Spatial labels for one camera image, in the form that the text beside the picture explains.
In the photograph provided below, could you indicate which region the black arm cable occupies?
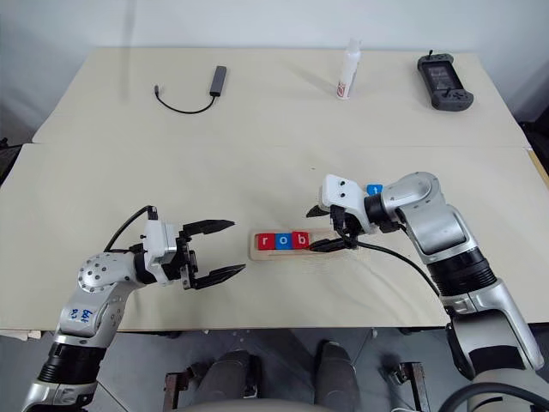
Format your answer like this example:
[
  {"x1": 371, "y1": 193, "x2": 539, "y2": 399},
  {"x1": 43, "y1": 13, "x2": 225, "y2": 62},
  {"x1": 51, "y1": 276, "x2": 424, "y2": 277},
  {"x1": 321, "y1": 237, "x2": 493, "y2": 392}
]
[
  {"x1": 103, "y1": 205, "x2": 159, "y2": 254},
  {"x1": 354, "y1": 239, "x2": 443, "y2": 298}
]

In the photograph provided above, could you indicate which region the wooden letter tray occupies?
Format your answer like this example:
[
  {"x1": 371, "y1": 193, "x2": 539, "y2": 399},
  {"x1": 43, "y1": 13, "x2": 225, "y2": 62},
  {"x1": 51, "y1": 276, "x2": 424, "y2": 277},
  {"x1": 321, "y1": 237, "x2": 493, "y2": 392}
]
[{"x1": 249, "y1": 228, "x2": 345, "y2": 262}]

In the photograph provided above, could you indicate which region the black object beside table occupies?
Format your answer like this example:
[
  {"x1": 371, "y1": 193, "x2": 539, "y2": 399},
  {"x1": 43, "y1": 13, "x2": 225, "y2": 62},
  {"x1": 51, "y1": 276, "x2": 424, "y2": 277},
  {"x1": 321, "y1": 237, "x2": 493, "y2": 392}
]
[
  {"x1": 517, "y1": 121, "x2": 549, "y2": 191},
  {"x1": 0, "y1": 136, "x2": 23, "y2": 186}
]

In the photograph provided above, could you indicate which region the white plastic bottle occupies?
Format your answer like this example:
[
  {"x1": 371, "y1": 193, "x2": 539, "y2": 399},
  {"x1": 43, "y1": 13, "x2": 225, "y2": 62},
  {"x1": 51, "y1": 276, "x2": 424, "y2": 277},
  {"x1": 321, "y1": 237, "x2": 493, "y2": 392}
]
[{"x1": 335, "y1": 37, "x2": 363, "y2": 101}]

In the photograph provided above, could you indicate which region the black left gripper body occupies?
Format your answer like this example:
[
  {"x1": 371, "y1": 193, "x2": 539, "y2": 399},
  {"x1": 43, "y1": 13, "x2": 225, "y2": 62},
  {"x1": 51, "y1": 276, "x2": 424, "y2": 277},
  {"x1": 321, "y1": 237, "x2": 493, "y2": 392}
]
[{"x1": 174, "y1": 230, "x2": 201, "y2": 291}]

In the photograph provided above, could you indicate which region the dark rounded robot leg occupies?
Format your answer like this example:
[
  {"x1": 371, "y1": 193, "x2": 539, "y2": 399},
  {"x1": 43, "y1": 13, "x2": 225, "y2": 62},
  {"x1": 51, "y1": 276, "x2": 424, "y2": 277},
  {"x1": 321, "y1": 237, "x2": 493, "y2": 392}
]
[
  {"x1": 200, "y1": 348, "x2": 263, "y2": 403},
  {"x1": 314, "y1": 340, "x2": 362, "y2": 405}
]

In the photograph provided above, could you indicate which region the small wooden strip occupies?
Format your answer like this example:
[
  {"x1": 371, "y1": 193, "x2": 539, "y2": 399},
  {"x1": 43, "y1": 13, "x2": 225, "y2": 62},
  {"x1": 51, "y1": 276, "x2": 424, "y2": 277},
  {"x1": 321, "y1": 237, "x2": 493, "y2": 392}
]
[{"x1": 0, "y1": 329, "x2": 43, "y2": 341}]

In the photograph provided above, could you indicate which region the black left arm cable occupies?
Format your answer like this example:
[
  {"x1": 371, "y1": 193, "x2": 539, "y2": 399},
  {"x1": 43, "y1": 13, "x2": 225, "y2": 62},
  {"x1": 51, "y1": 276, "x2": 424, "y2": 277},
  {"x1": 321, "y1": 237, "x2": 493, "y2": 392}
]
[{"x1": 103, "y1": 205, "x2": 159, "y2": 254}]

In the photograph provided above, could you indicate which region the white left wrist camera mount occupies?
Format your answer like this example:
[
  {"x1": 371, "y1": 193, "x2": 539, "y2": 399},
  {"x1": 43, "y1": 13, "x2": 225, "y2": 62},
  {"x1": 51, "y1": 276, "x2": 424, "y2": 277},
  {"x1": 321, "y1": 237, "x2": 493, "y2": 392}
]
[{"x1": 142, "y1": 219, "x2": 181, "y2": 287}]

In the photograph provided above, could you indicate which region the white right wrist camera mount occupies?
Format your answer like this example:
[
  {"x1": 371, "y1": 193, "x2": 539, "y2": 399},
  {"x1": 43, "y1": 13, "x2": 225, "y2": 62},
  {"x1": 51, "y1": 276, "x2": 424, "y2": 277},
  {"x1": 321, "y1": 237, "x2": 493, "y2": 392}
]
[{"x1": 320, "y1": 173, "x2": 379, "y2": 235}]

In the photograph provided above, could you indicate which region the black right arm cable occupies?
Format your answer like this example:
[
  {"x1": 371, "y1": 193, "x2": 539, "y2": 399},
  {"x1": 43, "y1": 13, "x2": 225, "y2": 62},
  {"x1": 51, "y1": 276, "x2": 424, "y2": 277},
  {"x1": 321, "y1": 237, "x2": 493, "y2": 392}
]
[{"x1": 354, "y1": 239, "x2": 443, "y2": 298}]

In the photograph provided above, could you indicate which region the grey USB hub with cable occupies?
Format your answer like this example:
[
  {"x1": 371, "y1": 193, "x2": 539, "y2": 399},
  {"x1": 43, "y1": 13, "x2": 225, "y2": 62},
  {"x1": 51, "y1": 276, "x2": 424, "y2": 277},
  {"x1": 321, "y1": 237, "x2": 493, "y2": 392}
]
[{"x1": 154, "y1": 64, "x2": 228, "y2": 115}]

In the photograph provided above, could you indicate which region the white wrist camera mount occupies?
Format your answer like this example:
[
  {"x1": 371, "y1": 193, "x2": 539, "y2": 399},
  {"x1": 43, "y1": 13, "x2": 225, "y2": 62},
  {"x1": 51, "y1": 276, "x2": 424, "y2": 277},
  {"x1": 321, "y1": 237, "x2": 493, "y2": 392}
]
[
  {"x1": 142, "y1": 219, "x2": 181, "y2": 287},
  {"x1": 320, "y1": 173, "x2": 379, "y2": 235}
]

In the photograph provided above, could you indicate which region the beige robot torso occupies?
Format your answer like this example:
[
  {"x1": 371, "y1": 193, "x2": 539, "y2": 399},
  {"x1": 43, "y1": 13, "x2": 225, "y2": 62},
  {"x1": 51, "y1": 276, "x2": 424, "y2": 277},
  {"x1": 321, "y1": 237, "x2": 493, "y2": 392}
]
[{"x1": 174, "y1": 397, "x2": 347, "y2": 412}]

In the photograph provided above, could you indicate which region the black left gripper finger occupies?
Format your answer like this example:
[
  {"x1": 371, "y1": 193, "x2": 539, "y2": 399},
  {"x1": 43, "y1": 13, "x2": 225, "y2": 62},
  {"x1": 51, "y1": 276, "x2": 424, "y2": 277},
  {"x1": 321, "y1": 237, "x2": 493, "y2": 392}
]
[
  {"x1": 190, "y1": 264, "x2": 247, "y2": 290},
  {"x1": 181, "y1": 218, "x2": 237, "y2": 239}
]

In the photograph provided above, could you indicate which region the dark grey handheld remote controller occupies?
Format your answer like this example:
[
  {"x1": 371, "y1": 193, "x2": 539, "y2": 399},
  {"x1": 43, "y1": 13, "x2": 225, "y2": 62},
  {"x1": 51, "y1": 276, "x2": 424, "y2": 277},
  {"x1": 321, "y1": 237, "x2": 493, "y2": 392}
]
[{"x1": 416, "y1": 49, "x2": 475, "y2": 111}]

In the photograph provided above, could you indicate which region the rusty metal frame post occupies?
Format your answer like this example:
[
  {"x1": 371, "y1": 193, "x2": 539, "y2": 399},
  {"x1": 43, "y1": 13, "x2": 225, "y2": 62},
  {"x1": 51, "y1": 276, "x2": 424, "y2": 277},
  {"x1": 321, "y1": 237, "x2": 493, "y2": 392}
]
[
  {"x1": 163, "y1": 369, "x2": 190, "y2": 412},
  {"x1": 397, "y1": 361, "x2": 431, "y2": 412}
]

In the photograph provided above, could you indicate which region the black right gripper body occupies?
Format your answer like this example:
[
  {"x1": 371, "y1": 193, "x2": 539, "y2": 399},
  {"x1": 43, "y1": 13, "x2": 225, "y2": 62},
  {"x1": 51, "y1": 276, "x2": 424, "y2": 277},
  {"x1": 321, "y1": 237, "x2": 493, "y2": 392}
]
[{"x1": 327, "y1": 205, "x2": 366, "y2": 250}]

